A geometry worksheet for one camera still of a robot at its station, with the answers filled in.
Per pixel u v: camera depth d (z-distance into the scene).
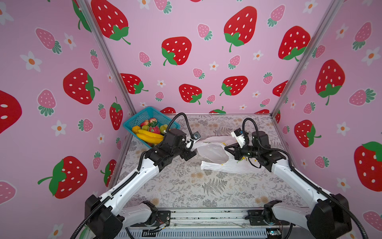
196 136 0.64
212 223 0.73
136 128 1.04
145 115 1.13
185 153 0.67
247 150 0.68
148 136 0.93
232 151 0.75
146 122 1.10
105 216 0.37
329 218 0.39
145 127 1.05
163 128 1.07
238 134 0.69
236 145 0.71
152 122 1.11
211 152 0.97
